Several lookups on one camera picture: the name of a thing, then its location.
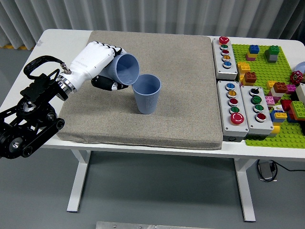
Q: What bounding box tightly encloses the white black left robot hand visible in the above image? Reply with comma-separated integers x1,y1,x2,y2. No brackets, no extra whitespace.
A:
62,41,130,92

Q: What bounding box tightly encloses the blue ribbed plastic cup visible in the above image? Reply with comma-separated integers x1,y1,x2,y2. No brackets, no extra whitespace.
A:
132,74,162,115
102,53,141,86

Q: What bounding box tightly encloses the grey-white pleated curtain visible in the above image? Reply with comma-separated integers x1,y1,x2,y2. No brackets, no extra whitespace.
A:
0,0,305,51

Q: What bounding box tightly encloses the grey-brown fabric mat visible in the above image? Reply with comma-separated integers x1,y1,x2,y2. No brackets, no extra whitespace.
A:
54,30,224,151

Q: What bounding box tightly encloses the grey five-button control box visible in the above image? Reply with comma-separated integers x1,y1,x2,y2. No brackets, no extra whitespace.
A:
212,36,239,81
217,80,250,138

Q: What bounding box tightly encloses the white table leg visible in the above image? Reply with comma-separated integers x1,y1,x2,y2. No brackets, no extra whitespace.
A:
66,149,92,213
233,158,257,222

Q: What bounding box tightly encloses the brown brick on yellow bricks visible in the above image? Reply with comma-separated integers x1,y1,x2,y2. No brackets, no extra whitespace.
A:
239,71,258,86

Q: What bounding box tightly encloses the blue yellow pink brick stack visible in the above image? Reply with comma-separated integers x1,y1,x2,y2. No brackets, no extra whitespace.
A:
245,44,260,61

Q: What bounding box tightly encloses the green building baseplate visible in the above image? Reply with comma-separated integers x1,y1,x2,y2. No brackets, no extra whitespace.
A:
231,43,305,149

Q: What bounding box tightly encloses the grey box with black knob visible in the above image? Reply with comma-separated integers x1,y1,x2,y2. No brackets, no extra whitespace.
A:
240,85,274,140

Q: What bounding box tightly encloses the pink brick on white brick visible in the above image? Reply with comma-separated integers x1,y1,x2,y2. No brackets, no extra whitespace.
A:
264,95,277,107

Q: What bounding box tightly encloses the green grey brick stack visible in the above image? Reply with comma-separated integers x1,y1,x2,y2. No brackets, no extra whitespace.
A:
264,45,280,63

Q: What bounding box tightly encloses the brown brick on white brick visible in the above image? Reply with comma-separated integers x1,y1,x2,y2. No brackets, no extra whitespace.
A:
270,82,288,97

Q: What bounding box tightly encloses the yellow round-end brick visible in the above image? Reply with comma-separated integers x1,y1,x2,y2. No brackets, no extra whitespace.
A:
269,125,280,138

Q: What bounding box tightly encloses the red brick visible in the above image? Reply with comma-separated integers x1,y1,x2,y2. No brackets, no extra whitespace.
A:
280,99,293,112

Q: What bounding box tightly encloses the grey power adapter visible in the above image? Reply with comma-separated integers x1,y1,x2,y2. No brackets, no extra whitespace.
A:
258,161,275,182

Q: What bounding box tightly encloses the pale blue dome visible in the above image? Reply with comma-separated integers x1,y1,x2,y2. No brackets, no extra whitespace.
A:
293,61,305,75

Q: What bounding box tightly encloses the green orange brick stack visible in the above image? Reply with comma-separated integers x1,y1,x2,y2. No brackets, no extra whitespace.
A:
287,100,305,123

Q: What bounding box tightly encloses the white box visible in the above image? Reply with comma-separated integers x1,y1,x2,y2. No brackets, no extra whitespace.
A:
295,83,305,102

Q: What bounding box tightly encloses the black power cable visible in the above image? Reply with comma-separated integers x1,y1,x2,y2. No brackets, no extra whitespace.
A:
256,159,305,183

